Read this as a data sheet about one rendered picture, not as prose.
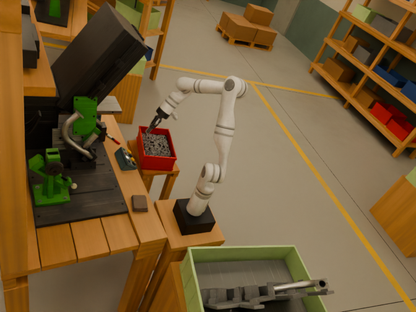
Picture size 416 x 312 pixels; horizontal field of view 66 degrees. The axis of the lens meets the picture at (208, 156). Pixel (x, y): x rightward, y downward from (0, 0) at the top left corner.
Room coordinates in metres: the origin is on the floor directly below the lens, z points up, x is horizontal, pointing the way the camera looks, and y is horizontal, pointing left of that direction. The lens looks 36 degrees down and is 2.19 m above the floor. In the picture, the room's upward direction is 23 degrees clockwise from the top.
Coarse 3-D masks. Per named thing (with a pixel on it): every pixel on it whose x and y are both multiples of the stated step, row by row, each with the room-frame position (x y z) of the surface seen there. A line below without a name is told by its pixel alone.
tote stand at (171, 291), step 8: (176, 264) 0.97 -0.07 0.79; (168, 272) 0.95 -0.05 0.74; (176, 272) 0.93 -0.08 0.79; (168, 280) 0.92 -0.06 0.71; (176, 280) 0.89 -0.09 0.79; (160, 288) 0.95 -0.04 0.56; (168, 288) 0.90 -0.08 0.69; (176, 288) 0.85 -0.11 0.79; (160, 296) 0.93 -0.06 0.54; (168, 296) 0.88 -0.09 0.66; (176, 296) 0.83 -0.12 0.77; (152, 304) 0.96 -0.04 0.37; (160, 304) 0.90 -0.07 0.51; (168, 304) 0.85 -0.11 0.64; (176, 304) 0.81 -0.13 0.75; (184, 304) 0.80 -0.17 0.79
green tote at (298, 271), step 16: (192, 256) 0.93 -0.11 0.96; (208, 256) 1.02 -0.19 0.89; (224, 256) 1.06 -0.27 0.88; (240, 256) 1.10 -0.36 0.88; (256, 256) 1.15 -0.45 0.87; (272, 256) 1.20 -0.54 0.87; (288, 256) 1.23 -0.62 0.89; (192, 272) 0.86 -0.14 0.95; (304, 272) 1.11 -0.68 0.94; (192, 288) 0.81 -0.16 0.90; (192, 304) 0.77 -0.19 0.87; (304, 304) 1.01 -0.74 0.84; (320, 304) 0.97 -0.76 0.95
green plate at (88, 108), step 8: (80, 96) 1.32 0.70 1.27; (80, 104) 1.31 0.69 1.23; (88, 104) 1.33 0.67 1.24; (96, 104) 1.36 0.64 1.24; (80, 112) 1.30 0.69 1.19; (88, 112) 1.32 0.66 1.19; (96, 112) 1.35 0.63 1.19; (80, 120) 1.29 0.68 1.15; (88, 120) 1.32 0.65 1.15; (96, 120) 1.34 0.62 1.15; (80, 128) 1.28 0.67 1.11; (88, 128) 1.31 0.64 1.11
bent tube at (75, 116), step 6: (78, 114) 1.26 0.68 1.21; (66, 120) 1.23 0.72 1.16; (72, 120) 1.24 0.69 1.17; (66, 126) 1.21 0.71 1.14; (66, 132) 1.21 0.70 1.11; (66, 138) 1.20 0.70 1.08; (72, 144) 1.21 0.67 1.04; (78, 144) 1.24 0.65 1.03; (78, 150) 1.23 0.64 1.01; (84, 150) 1.25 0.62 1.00; (90, 156) 1.26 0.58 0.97
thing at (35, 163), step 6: (36, 156) 0.96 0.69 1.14; (42, 156) 0.98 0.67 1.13; (30, 162) 0.93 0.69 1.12; (36, 162) 0.93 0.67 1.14; (42, 162) 0.94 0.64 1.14; (30, 168) 0.90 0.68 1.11; (36, 168) 0.92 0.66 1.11; (42, 168) 0.95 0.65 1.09; (42, 174) 0.93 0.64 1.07; (60, 174) 1.00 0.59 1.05; (54, 180) 0.97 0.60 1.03; (60, 180) 1.01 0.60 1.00; (66, 180) 1.02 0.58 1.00; (60, 186) 0.99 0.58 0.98; (66, 186) 1.01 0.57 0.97
